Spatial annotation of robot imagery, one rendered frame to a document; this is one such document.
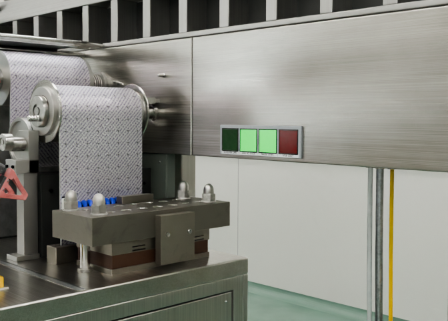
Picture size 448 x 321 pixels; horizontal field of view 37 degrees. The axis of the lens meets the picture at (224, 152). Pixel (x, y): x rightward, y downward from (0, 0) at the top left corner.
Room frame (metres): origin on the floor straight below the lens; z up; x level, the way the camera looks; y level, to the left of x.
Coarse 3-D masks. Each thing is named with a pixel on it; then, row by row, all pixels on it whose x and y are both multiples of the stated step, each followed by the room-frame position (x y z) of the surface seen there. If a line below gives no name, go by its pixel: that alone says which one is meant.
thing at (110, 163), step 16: (64, 144) 1.53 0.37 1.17; (80, 144) 1.56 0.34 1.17; (96, 144) 1.59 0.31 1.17; (112, 144) 1.62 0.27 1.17; (128, 144) 1.65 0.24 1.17; (64, 160) 1.53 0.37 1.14; (80, 160) 1.56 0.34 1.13; (96, 160) 1.59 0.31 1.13; (112, 160) 1.62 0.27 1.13; (128, 160) 1.65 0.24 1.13; (64, 176) 1.53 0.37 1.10; (80, 176) 1.56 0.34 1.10; (96, 176) 1.59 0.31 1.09; (112, 176) 1.62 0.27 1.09; (128, 176) 1.65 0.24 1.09; (64, 192) 1.53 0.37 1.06; (80, 192) 1.56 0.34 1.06; (96, 192) 1.59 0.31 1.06; (112, 192) 1.62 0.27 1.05; (128, 192) 1.65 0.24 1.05
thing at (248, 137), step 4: (244, 132) 1.54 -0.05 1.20; (248, 132) 1.53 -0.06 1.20; (252, 132) 1.52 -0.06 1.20; (244, 136) 1.54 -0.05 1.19; (248, 136) 1.53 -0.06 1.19; (252, 136) 1.52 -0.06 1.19; (244, 140) 1.54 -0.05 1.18; (248, 140) 1.53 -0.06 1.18; (252, 140) 1.52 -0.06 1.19; (244, 144) 1.54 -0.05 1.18; (248, 144) 1.53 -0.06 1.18; (252, 144) 1.52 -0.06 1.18; (244, 148) 1.54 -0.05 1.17; (248, 148) 1.53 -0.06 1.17; (252, 148) 1.52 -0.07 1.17
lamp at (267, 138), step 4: (260, 132) 1.50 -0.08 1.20; (264, 132) 1.49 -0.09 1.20; (268, 132) 1.48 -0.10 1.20; (272, 132) 1.47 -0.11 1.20; (260, 136) 1.50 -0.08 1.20; (264, 136) 1.49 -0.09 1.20; (268, 136) 1.48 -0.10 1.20; (272, 136) 1.47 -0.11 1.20; (260, 140) 1.50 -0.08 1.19; (264, 140) 1.49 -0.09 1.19; (268, 140) 1.48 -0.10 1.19; (272, 140) 1.47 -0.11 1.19; (260, 144) 1.50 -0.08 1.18; (264, 144) 1.49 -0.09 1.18; (268, 144) 1.48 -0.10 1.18; (272, 144) 1.47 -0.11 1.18; (260, 148) 1.50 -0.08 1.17; (264, 148) 1.49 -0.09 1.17; (268, 148) 1.48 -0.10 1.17; (272, 148) 1.47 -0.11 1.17; (272, 152) 1.47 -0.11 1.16
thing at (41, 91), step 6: (36, 90) 1.57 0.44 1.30; (42, 90) 1.55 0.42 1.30; (48, 90) 1.53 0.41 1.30; (48, 96) 1.53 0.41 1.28; (48, 102) 1.53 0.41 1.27; (54, 102) 1.52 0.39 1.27; (54, 108) 1.52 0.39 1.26; (54, 114) 1.52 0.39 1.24; (48, 120) 1.53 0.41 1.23; (54, 120) 1.52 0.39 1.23; (48, 126) 1.53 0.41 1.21; (42, 132) 1.55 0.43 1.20; (48, 132) 1.54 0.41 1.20
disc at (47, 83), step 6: (42, 84) 1.57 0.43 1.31; (48, 84) 1.55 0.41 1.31; (54, 90) 1.53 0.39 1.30; (54, 96) 1.53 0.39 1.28; (60, 102) 1.51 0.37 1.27; (60, 108) 1.51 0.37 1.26; (60, 114) 1.51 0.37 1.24; (60, 120) 1.51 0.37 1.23; (54, 126) 1.53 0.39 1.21; (54, 132) 1.53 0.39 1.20; (42, 138) 1.57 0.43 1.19; (48, 138) 1.55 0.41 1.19
